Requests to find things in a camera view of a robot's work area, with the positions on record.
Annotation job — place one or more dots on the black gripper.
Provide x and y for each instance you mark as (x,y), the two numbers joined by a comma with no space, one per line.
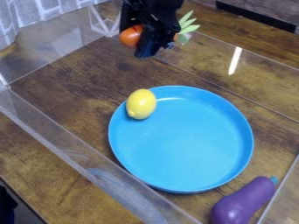
(154,37)

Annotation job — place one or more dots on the orange toy carrot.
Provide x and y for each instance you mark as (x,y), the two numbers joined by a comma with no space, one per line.
(130,35)

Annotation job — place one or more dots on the yellow toy lemon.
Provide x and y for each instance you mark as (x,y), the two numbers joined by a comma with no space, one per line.
(141,104)

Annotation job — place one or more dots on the blue round plate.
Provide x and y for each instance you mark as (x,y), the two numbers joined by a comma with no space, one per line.
(191,147)

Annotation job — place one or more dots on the purple toy eggplant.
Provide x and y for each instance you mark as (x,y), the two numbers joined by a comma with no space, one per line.
(236,208)

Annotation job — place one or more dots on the clear acrylic enclosure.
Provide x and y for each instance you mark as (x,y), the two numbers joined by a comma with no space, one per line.
(69,74)

